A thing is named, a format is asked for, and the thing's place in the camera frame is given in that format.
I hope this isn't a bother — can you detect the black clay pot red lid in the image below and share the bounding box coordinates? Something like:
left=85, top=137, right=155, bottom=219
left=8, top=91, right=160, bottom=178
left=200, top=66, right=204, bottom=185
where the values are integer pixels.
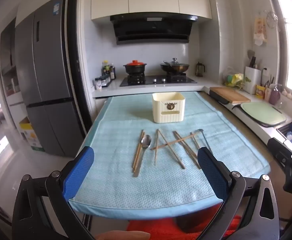
left=123, top=60, right=148, bottom=75

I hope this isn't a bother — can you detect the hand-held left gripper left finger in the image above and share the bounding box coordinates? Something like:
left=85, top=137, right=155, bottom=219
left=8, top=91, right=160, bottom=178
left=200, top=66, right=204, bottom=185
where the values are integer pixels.
left=12, top=146, right=96, bottom=240

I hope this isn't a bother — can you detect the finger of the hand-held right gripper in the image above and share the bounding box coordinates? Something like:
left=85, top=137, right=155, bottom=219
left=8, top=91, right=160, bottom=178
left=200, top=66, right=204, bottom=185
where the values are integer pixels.
left=267, top=137, right=292, bottom=167

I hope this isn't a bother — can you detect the light blue towel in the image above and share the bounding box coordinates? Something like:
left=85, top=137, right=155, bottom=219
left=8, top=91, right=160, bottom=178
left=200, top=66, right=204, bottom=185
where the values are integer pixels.
left=68, top=91, right=272, bottom=222

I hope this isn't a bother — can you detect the set of spice jars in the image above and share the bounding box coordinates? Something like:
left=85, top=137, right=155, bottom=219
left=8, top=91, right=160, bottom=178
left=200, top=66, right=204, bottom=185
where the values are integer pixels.
left=95, top=76, right=111, bottom=91

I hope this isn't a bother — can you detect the yellow green cloth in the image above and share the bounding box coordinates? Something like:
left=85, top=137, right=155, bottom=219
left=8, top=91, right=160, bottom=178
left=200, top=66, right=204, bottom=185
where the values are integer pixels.
left=224, top=73, right=245, bottom=88

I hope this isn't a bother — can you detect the black gas stove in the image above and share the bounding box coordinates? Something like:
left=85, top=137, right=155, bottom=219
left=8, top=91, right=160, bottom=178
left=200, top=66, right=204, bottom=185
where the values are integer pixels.
left=120, top=74, right=198, bottom=87

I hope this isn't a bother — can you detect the hanging wire strainer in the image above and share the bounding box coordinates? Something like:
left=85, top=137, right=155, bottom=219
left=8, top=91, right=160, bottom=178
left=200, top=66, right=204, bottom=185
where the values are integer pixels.
left=265, top=10, right=279, bottom=28

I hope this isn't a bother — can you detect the black range hood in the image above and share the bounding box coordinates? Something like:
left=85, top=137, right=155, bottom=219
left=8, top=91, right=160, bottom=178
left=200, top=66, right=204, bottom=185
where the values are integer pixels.
left=110, top=15, right=199, bottom=46

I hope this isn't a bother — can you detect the glass french press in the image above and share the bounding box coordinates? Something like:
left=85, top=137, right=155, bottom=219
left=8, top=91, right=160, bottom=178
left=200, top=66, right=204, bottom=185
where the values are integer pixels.
left=195, top=62, right=206, bottom=77

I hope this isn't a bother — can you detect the person's left hand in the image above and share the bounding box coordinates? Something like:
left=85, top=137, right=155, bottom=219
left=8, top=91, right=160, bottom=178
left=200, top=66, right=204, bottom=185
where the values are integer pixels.
left=95, top=230, right=151, bottom=240

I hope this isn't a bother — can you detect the utensil cup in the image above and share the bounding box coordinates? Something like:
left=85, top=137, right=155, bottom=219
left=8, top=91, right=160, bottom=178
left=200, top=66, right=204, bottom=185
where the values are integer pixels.
left=262, top=74, right=274, bottom=98

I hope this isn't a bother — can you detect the purple soap bottle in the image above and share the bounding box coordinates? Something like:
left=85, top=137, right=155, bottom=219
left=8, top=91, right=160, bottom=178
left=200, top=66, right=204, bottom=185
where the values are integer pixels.
left=269, top=85, right=281, bottom=105

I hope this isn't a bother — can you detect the red mat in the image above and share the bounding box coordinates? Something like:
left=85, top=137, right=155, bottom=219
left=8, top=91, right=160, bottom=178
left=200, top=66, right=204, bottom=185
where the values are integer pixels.
left=126, top=215, right=244, bottom=240

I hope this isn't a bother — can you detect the group of wooden chopsticks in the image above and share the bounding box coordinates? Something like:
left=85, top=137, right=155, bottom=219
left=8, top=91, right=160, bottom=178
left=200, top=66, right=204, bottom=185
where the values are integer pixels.
left=132, top=129, right=206, bottom=178

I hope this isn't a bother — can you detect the tall shelf cabinet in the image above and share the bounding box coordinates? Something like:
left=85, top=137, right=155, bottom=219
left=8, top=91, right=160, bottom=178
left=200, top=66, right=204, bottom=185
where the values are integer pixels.
left=0, top=17, right=26, bottom=140

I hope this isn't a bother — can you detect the wooden cutting board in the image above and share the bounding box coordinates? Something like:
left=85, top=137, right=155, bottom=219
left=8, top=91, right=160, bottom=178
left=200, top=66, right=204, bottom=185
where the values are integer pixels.
left=209, top=87, right=251, bottom=104

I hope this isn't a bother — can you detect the cream ribbed storage box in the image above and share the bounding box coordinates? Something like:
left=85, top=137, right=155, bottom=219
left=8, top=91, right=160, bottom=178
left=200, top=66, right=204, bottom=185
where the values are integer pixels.
left=152, top=92, right=186, bottom=124

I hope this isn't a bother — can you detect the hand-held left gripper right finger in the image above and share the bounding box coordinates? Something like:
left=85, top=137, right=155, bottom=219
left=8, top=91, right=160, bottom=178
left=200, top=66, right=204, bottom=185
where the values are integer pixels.
left=197, top=147, right=280, bottom=240

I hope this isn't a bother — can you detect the black wok with lid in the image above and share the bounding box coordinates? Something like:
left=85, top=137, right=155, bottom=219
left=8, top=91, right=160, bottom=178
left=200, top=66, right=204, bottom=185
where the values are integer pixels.
left=160, top=58, right=190, bottom=75

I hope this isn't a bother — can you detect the pale green cutting board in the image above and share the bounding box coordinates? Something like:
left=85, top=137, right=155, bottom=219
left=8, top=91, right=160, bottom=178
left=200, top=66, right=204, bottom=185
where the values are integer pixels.
left=240, top=102, right=287, bottom=126

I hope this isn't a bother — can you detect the grey refrigerator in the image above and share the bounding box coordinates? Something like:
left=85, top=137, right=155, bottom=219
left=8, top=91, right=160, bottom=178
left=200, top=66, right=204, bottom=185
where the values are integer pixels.
left=14, top=0, right=86, bottom=157

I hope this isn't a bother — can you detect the metal spoon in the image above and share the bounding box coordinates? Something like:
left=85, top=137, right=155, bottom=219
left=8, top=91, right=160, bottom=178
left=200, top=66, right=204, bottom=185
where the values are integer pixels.
left=192, top=129, right=211, bottom=154
left=135, top=134, right=152, bottom=178

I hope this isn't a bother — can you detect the cardboard box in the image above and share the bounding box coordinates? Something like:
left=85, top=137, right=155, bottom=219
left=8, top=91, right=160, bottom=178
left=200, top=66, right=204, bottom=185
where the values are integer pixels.
left=19, top=117, right=45, bottom=152

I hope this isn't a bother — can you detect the hanging patterned towel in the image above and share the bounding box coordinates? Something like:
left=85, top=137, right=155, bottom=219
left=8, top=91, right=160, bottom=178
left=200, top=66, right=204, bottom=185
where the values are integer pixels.
left=253, top=17, right=267, bottom=46

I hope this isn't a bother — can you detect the white knife holder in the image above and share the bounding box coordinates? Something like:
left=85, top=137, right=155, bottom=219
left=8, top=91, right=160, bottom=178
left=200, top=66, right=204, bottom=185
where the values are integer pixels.
left=244, top=66, right=262, bottom=95

